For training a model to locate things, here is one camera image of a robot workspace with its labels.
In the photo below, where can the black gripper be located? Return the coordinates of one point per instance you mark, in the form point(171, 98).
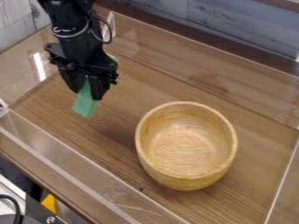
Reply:
point(78, 54)

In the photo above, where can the green rectangular block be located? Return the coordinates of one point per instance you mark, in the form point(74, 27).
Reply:
point(86, 106)

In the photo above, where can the brown wooden bowl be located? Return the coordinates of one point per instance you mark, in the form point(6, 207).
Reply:
point(186, 145)

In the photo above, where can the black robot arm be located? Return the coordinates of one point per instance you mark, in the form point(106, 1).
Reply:
point(71, 13)

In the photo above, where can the clear acrylic corner bracket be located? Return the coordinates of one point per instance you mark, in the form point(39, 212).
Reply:
point(109, 28)

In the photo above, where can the clear acrylic enclosure walls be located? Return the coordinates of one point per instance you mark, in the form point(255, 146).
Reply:
point(83, 158)

